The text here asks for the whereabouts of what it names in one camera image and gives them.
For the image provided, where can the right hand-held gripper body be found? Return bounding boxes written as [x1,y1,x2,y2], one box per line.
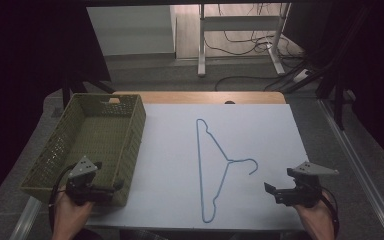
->
[286,161,340,209]

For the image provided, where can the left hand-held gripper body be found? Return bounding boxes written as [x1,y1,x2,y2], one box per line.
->
[65,156,103,206]

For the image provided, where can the person's left hand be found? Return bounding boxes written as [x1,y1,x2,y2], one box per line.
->
[51,190,95,240]

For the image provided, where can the person's right hand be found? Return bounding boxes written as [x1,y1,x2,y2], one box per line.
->
[291,192,336,240]

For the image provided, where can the green woven basket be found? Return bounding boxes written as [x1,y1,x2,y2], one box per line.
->
[19,92,147,207]

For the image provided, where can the white table mat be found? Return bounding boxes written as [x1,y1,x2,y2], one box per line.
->
[85,102,310,232]

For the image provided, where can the black stand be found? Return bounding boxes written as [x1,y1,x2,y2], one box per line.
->
[281,6,374,132]

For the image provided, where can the white power strip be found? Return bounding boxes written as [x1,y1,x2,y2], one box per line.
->
[292,68,312,84]

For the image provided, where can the wooden table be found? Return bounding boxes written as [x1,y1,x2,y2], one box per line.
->
[112,91,288,105]

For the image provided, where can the dark curtain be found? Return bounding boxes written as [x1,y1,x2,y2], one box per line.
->
[0,0,113,214]
[284,0,384,168]

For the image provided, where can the white cabinet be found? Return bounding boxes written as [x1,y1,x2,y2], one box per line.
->
[86,4,178,61]

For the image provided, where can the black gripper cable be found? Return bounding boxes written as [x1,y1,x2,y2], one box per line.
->
[47,163,78,234]
[319,185,342,240]

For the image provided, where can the aluminium rail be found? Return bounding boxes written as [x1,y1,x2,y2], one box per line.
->
[9,195,44,240]
[315,98,384,240]

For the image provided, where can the blue wire clothes hanger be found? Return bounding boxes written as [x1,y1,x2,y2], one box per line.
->
[195,118,259,224]

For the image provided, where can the black floor cables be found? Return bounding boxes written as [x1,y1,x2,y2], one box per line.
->
[202,3,318,92]

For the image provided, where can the white metal desk frame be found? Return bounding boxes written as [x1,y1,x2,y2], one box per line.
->
[196,2,292,78]

